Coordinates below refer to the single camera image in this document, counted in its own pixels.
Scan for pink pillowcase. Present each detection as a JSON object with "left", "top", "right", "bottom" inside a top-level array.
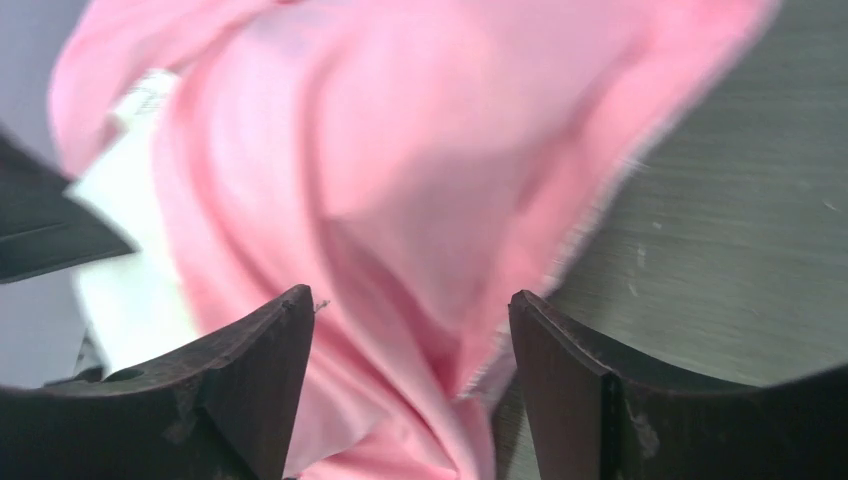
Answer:
[{"left": 49, "top": 1, "right": 776, "bottom": 479}]

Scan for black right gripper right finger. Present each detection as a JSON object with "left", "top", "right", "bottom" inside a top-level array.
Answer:
[{"left": 509, "top": 291, "right": 847, "bottom": 480}]

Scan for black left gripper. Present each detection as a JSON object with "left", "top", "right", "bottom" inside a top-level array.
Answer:
[{"left": 1, "top": 131, "right": 134, "bottom": 284}]

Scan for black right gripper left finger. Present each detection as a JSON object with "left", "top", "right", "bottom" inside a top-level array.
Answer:
[{"left": 1, "top": 285, "right": 315, "bottom": 479}]

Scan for white pillow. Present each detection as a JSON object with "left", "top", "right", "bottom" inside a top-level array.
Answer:
[{"left": 67, "top": 69, "right": 200, "bottom": 376}]

